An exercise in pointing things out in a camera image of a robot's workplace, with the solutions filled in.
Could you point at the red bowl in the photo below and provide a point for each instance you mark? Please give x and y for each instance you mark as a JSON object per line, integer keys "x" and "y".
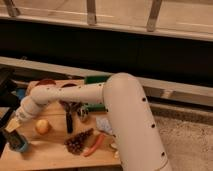
{"x": 46, "y": 82}

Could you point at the black handled ice cream scoop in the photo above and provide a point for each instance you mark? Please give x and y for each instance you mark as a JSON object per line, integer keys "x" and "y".
{"x": 69, "y": 108}

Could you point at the orange carrot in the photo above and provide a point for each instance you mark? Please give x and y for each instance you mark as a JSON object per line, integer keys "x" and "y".
{"x": 95, "y": 146}

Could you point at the crumpled blue white cloth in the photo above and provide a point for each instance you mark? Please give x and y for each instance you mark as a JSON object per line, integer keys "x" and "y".
{"x": 103, "y": 125}

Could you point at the yellow apple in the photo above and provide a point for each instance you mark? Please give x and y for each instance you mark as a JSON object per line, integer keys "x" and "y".
{"x": 42, "y": 126}

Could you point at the green plastic tray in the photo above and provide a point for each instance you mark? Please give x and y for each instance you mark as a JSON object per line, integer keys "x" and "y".
{"x": 90, "y": 80}

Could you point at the black chair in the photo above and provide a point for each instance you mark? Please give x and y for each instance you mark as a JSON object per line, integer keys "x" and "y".
{"x": 7, "y": 98}

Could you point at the bunch of dark grapes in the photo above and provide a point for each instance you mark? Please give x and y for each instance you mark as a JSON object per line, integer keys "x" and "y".
{"x": 76, "y": 143}

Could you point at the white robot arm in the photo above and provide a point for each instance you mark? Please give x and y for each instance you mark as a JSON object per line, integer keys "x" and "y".
{"x": 136, "y": 135}

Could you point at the yellow banana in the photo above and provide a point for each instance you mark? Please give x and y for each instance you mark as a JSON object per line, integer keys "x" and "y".
{"x": 114, "y": 147}

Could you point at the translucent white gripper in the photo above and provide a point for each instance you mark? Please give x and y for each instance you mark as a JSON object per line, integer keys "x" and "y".
{"x": 21, "y": 116}

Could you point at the purple bowl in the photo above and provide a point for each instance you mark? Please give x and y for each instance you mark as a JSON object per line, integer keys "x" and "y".
{"x": 68, "y": 85}

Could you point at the blue plastic cup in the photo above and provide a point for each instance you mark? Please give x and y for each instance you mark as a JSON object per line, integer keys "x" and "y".
{"x": 20, "y": 145}

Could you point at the silver metal cup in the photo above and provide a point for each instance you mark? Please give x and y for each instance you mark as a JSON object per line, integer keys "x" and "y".
{"x": 83, "y": 113}

